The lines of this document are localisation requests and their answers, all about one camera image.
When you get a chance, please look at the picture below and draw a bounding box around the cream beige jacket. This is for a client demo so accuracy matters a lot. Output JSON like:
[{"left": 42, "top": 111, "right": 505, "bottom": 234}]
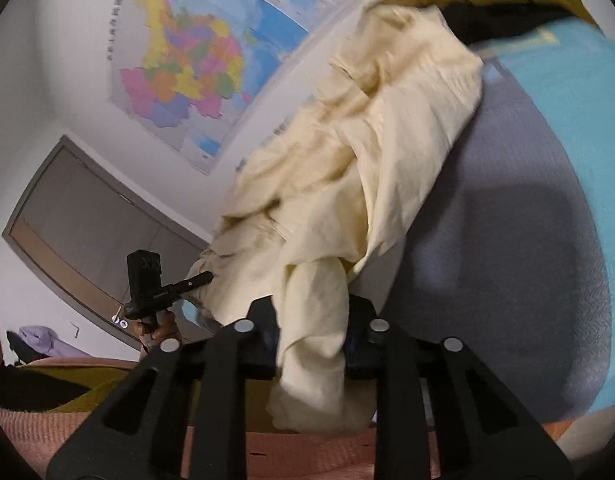
[{"left": 189, "top": 6, "right": 482, "bottom": 434}]

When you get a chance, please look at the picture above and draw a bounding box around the person's left hand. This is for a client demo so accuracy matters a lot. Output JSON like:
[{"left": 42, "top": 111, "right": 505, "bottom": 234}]
[{"left": 134, "top": 311, "right": 182, "bottom": 358}]

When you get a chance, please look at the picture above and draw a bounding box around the grey framed door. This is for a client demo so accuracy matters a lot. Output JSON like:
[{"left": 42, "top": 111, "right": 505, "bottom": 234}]
[{"left": 3, "top": 136, "right": 208, "bottom": 348}]

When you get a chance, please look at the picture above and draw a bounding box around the teal grey bed sheet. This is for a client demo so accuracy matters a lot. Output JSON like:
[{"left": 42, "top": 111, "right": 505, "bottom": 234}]
[{"left": 377, "top": 15, "right": 615, "bottom": 424}]

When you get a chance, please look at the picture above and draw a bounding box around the colourful wall map poster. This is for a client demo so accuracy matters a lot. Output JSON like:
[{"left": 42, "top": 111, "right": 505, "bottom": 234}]
[{"left": 108, "top": 0, "right": 353, "bottom": 174}]

